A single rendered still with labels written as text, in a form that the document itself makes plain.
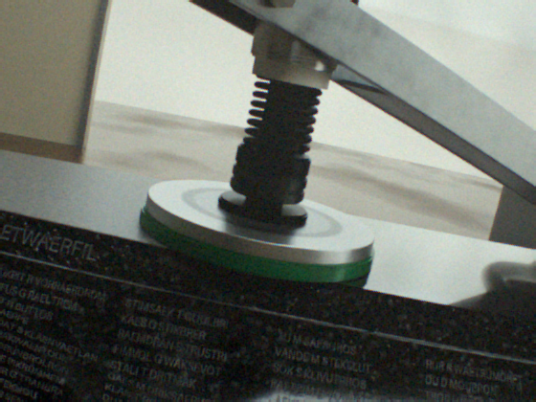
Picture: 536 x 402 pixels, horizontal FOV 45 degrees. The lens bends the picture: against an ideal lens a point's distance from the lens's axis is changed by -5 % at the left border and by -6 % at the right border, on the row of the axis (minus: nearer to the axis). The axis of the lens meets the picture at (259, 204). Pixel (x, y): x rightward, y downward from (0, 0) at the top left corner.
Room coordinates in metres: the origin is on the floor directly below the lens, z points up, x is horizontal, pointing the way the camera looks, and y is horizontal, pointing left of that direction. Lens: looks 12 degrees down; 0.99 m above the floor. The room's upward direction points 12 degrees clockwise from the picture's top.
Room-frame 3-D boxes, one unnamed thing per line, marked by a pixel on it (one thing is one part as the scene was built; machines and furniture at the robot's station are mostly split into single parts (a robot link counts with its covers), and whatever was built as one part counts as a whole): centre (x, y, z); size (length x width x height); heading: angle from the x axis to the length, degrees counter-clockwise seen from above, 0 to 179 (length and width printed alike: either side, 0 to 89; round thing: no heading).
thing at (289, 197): (0.62, 0.00, 0.87); 0.07 x 0.07 x 0.01
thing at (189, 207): (0.62, 0.00, 0.84); 0.21 x 0.21 x 0.01
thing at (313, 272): (0.62, 0.00, 0.84); 0.22 x 0.22 x 0.04
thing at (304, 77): (0.62, 0.00, 0.99); 0.07 x 0.07 x 0.04
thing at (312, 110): (0.62, 0.00, 0.95); 0.06 x 0.06 x 0.09
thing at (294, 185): (0.62, 0.00, 0.88); 0.07 x 0.07 x 0.01
